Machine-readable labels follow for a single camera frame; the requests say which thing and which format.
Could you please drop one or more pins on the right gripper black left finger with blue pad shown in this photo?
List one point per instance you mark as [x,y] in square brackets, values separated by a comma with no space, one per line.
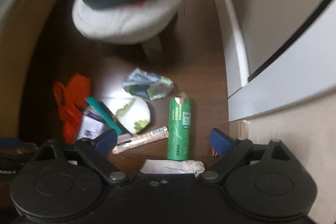
[95,153]

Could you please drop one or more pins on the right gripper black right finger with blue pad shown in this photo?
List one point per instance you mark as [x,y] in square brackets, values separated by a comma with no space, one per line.
[233,153]

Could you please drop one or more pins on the green cylindrical snack can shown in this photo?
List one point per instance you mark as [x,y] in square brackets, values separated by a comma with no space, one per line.
[179,128]

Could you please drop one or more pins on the white cabbage leaf piece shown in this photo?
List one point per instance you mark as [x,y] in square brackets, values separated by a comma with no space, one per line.
[132,114]

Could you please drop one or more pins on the orange bag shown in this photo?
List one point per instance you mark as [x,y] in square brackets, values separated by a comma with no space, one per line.
[71,102]

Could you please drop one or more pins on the purple white snack package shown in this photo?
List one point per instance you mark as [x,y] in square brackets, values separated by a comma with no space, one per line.
[92,124]

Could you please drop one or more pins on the teal flat box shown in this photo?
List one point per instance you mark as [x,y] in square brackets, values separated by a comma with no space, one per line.
[106,117]

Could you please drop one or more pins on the crumpled white tissue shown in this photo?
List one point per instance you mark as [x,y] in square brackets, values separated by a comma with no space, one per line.
[173,167]

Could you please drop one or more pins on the brown cork pattern stick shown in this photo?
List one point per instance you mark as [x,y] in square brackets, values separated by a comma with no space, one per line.
[140,140]

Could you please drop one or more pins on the crumpled green white wrapper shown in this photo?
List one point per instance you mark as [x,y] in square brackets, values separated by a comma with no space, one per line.
[147,85]

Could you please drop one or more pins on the white wardrobe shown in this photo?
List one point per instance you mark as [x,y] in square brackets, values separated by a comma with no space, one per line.
[278,53]

